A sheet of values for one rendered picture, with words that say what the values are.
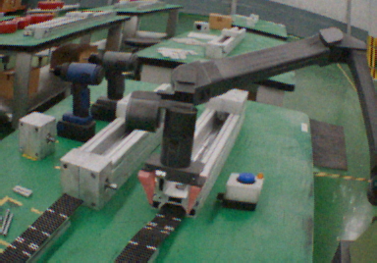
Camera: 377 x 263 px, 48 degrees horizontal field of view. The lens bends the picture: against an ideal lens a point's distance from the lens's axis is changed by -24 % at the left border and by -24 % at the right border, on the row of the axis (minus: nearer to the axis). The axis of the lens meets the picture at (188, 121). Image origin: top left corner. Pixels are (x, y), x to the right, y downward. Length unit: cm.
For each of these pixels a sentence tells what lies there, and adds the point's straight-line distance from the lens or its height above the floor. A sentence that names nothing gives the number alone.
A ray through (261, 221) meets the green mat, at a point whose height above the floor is 78.
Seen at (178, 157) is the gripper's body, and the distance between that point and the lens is 98.
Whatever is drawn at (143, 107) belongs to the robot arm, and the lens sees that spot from 97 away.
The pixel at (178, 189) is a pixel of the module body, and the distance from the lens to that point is 112.
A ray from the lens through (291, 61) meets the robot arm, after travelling 107.
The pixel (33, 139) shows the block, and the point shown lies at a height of 83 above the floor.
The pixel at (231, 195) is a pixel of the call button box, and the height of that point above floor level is 81.
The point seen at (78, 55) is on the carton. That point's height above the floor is 43.
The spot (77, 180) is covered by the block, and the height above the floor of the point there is 84.
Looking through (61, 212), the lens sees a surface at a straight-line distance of 96.
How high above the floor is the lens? 127
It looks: 16 degrees down
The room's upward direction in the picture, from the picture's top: 8 degrees clockwise
